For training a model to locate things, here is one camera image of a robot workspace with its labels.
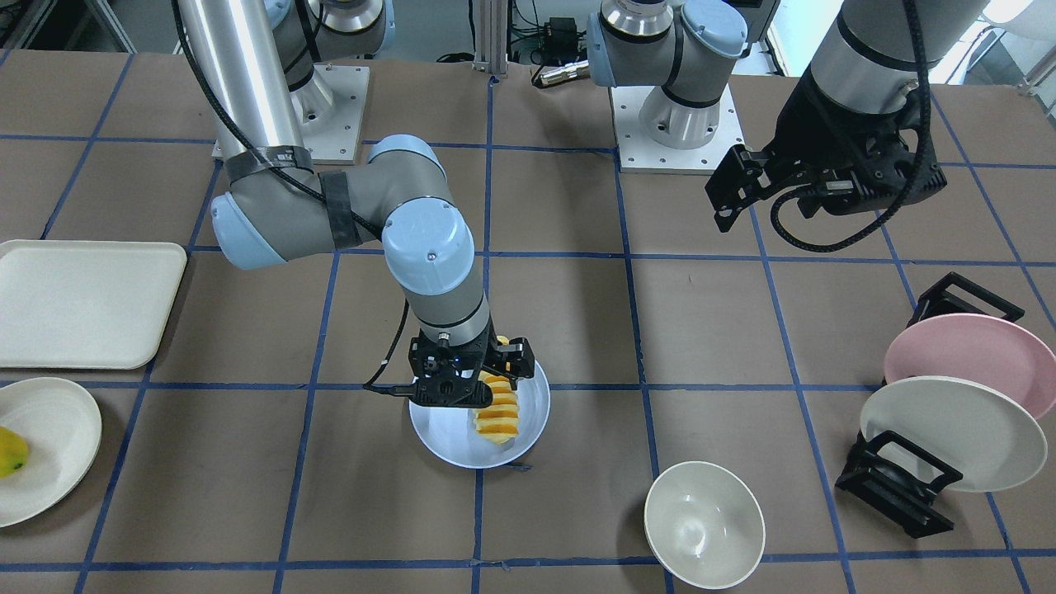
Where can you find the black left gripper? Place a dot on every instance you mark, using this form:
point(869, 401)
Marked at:
point(802, 125)

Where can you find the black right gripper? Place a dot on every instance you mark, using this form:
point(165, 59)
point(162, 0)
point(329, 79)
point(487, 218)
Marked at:
point(513, 355)

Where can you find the light blue plate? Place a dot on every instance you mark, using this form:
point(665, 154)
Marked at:
point(482, 438)

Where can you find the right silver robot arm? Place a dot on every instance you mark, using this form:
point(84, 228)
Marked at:
point(279, 207)

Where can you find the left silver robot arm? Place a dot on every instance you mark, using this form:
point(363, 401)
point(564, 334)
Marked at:
point(874, 53)

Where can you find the pink plate in rack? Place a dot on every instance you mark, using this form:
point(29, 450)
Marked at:
point(979, 348)

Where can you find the cream plate in rack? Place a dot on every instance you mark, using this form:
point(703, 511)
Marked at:
point(992, 441)

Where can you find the cream round plate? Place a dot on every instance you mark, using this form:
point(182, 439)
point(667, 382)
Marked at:
point(61, 422)

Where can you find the cream ceramic bowl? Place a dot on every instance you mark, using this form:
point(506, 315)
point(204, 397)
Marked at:
point(704, 525)

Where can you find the black dish rack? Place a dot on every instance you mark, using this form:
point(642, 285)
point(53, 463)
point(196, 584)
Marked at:
point(875, 478)

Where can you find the white rectangular tray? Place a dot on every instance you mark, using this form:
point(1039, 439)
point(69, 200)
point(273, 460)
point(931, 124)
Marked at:
point(86, 305)

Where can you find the yellow lemon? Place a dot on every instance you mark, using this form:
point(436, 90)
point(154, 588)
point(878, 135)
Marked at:
point(14, 452)

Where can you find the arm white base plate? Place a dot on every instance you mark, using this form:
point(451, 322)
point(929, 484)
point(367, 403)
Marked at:
point(655, 135)
point(319, 109)

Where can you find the aluminium frame post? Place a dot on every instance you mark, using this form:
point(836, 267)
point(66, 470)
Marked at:
point(490, 29)

